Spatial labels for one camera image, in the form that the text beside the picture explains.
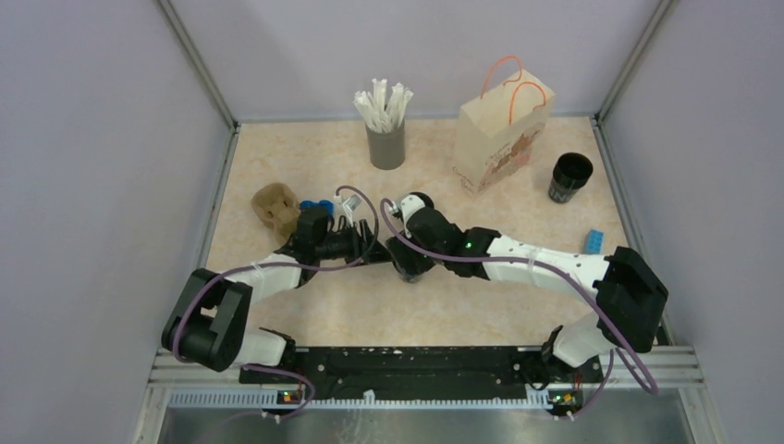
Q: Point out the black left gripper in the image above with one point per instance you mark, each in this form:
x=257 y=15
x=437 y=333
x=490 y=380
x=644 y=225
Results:
x=366 y=248

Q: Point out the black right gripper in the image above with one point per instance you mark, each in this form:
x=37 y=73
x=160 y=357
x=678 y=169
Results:
x=401 y=250

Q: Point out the translucent brown plastic cup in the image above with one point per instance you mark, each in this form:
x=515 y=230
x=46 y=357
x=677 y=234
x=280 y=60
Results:
x=408 y=271

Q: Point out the teddy bear paper bag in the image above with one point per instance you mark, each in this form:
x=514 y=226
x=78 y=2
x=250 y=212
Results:
x=496 y=130

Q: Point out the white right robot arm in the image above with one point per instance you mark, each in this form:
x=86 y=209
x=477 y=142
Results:
x=625 y=295

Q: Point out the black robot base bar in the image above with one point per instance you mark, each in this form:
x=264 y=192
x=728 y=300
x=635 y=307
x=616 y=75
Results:
x=434 y=373

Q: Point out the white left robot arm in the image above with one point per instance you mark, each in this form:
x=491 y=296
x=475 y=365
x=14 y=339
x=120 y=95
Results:
x=209 y=324

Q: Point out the blue toy car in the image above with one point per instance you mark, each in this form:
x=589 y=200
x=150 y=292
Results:
x=327 y=205

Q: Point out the brown pulp cup carrier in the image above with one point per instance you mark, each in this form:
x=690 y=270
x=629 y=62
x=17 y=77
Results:
x=278 y=208

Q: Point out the white wrapped straws bundle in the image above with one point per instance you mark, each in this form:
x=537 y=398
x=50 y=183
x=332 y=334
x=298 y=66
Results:
x=384 y=107

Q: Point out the black paper cup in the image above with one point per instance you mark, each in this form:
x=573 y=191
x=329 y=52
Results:
x=571 y=172

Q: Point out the blue toy brick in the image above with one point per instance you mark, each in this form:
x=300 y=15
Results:
x=593 y=242

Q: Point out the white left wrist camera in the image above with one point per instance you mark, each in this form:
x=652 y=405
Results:
x=345 y=206

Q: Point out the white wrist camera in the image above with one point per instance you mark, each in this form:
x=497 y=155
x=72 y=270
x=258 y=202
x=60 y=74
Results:
x=345 y=206
x=406 y=206

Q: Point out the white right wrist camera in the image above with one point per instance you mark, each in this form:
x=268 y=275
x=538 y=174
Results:
x=406 y=206

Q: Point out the aluminium frame rail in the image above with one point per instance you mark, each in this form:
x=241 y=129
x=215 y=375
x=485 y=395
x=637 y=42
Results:
x=177 y=211

